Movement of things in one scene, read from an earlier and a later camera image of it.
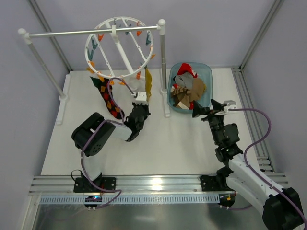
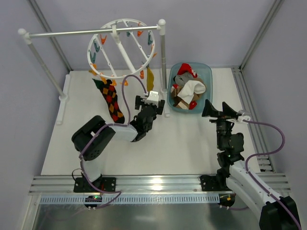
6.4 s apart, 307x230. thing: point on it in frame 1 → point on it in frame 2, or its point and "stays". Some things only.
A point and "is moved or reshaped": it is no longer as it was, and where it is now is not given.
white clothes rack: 160,26 stays
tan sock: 198,88 stays
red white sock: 185,67 stays
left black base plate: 85,185 stays
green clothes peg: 90,55 → 92,58
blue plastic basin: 204,72 stays
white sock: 137,84 → 190,87
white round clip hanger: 122,49 is moved or reshaped
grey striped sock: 185,79 stays
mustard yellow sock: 148,83 is moved or reshaped
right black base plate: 209,183 stays
